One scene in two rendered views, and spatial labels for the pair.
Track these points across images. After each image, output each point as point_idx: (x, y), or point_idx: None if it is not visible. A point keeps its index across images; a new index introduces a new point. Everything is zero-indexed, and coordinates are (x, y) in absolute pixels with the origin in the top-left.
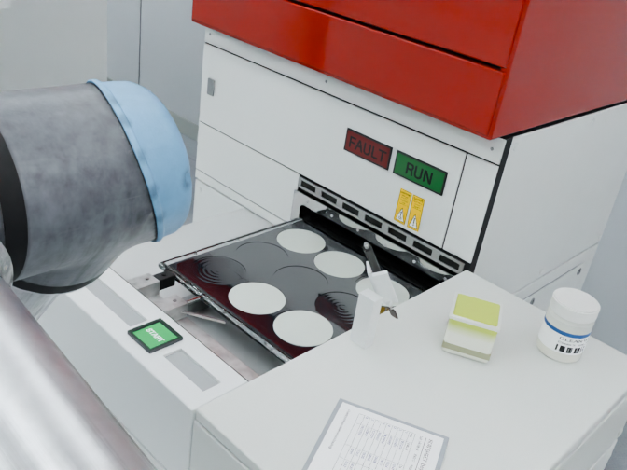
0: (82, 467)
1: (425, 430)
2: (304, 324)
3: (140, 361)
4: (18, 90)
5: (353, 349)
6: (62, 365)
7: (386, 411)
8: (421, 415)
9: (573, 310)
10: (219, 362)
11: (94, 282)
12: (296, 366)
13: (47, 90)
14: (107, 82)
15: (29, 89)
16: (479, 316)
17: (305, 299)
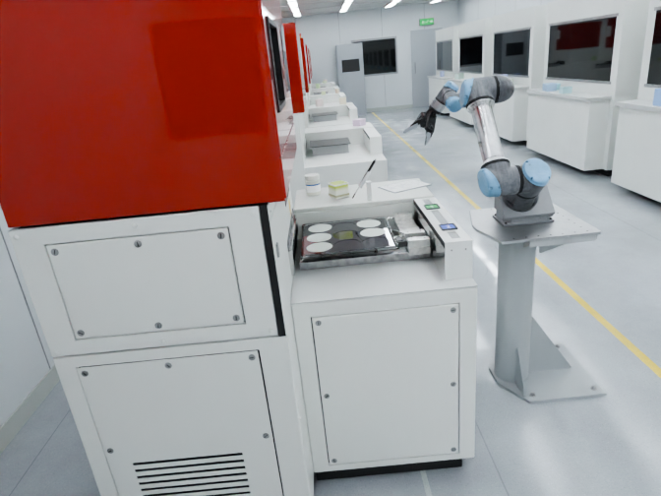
0: None
1: (381, 188)
2: (367, 223)
3: (441, 204)
4: (485, 77)
5: (374, 199)
6: None
7: (385, 191)
8: (377, 190)
9: (318, 173)
10: (417, 202)
11: (440, 221)
12: (396, 198)
13: (481, 77)
14: (470, 79)
15: (483, 78)
16: (340, 181)
17: (354, 229)
